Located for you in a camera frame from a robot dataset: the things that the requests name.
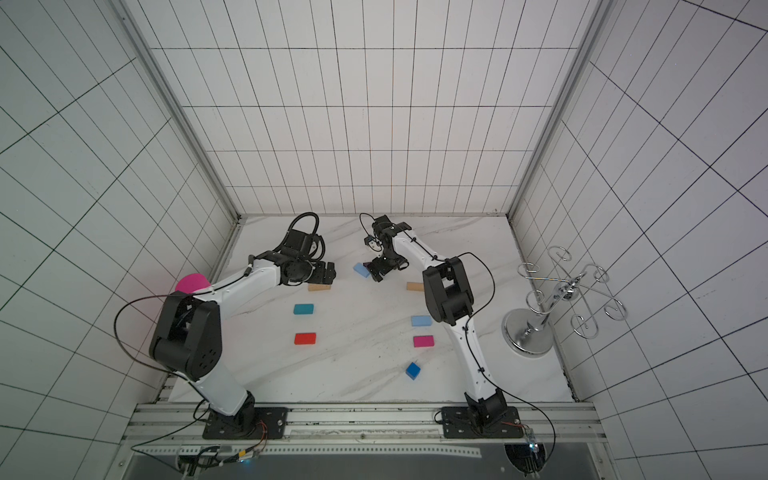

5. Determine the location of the teal block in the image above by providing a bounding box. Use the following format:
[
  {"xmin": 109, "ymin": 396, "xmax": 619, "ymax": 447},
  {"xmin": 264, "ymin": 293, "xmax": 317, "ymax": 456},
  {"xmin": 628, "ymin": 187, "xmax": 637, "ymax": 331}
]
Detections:
[{"xmin": 293, "ymin": 304, "xmax": 315, "ymax": 315}]

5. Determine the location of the light blue block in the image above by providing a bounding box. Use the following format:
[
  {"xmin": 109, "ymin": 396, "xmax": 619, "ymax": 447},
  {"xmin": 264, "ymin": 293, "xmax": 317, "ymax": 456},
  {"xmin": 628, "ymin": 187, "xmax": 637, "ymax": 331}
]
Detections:
[
  {"xmin": 353, "ymin": 263, "xmax": 371, "ymax": 278},
  {"xmin": 411, "ymin": 315, "xmax": 433, "ymax": 327}
]

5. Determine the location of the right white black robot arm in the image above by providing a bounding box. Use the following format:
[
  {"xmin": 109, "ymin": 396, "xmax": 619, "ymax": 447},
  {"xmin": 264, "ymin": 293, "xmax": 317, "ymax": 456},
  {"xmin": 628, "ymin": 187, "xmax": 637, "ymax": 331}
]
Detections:
[{"xmin": 365, "ymin": 215, "xmax": 508, "ymax": 435}]

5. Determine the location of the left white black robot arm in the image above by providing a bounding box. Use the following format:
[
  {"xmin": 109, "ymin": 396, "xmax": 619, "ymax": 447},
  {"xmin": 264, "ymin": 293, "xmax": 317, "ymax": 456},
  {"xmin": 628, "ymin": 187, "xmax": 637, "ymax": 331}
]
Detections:
[{"xmin": 149, "ymin": 251, "xmax": 336, "ymax": 440}]

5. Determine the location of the red block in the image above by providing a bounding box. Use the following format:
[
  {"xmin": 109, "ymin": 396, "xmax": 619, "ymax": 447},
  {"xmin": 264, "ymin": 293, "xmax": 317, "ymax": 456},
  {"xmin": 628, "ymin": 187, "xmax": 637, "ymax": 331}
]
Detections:
[{"xmin": 294, "ymin": 332, "xmax": 317, "ymax": 345}]

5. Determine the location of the magenta plastic goblet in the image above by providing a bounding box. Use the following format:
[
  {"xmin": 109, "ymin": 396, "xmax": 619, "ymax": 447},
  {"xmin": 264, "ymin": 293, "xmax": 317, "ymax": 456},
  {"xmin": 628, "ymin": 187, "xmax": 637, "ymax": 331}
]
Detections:
[{"xmin": 175, "ymin": 273, "xmax": 211, "ymax": 294}]

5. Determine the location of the magenta block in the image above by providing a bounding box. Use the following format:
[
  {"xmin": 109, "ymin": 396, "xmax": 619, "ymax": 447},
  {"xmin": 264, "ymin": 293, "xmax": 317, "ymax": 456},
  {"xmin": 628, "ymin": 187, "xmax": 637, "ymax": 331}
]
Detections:
[{"xmin": 413, "ymin": 335, "xmax": 435, "ymax": 348}]

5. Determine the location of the dark blue cube block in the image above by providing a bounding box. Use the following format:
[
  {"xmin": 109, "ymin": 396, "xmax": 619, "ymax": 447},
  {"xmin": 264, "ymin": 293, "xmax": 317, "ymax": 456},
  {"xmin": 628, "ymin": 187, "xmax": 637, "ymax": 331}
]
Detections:
[{"xmin": 405, "ymin": 362, "xmax": 421, "ymax": 380}]

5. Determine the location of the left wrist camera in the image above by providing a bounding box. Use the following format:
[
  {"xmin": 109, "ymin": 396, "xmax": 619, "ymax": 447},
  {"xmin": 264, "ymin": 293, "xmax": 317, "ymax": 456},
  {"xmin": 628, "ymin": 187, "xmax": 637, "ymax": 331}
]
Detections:
[{"xmin": 285, "ymin": 229, "xmax": 318, "ymax": 257}]

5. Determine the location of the aluminium mounting rail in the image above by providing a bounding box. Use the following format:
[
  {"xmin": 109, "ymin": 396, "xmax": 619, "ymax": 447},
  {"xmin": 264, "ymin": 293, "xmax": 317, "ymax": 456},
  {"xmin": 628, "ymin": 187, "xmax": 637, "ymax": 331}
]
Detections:
[{"xmin": 123, "ymin": 403, "xmax": 607, "ymax": 446}]

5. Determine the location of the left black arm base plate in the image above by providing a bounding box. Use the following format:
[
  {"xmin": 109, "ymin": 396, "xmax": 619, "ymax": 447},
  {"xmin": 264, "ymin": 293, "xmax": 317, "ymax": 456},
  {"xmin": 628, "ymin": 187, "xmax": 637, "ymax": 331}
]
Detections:
[{"xmin": 202, "ymin": 406, "xmax": 289, "ymax": 441}]

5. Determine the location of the chrome wire cup rack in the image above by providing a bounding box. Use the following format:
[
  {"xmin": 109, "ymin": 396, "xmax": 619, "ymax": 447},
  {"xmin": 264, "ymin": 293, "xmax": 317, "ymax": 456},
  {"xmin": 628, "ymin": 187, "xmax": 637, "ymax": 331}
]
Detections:
[{"xmin": 501, "ymin": 246, "xmax": 628, "ymax": 358}]

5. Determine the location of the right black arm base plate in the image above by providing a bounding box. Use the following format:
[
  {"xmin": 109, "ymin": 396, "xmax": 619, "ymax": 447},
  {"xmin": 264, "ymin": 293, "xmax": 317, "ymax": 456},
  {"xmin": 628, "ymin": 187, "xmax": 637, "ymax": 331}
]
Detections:
[{"xmin": 434, "ymin": 406, "xmax": 524, "ymax": 440}]

